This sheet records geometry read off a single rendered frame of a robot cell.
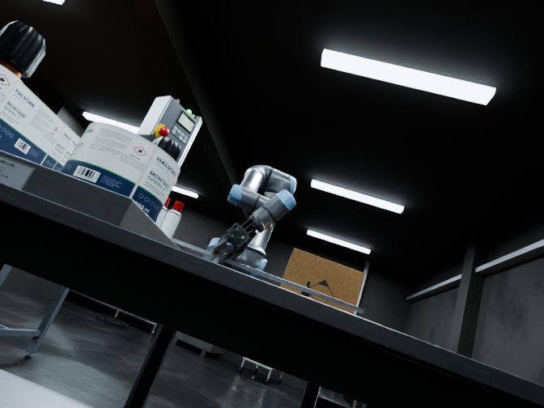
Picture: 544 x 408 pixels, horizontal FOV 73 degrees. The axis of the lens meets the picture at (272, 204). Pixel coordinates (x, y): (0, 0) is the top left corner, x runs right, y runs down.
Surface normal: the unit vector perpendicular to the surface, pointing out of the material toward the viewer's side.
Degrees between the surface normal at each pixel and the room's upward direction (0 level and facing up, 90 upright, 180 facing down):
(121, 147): 90
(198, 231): 90
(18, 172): 90
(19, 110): 90
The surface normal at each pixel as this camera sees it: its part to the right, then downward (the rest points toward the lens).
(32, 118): 0.94, 0.30
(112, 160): 0.22, -0.25
